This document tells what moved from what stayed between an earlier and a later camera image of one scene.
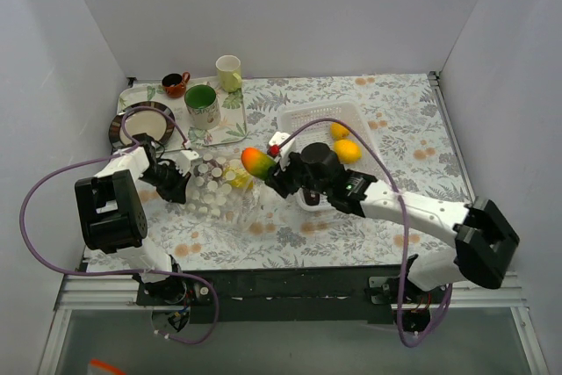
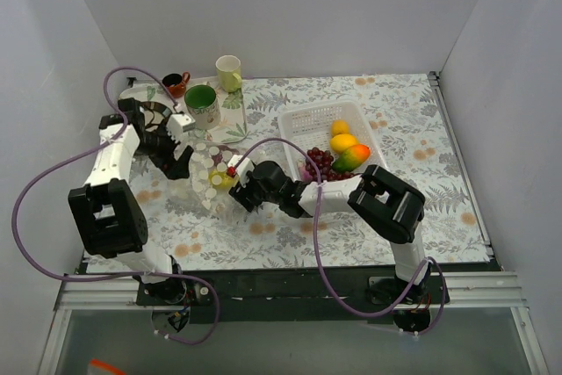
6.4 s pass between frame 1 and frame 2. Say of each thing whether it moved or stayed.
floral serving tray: stayed
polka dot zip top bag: moved
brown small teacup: stayed
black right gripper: moved
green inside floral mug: stayed
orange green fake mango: moved
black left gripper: moved
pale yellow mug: stayed
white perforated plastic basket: stayed
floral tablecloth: stayed
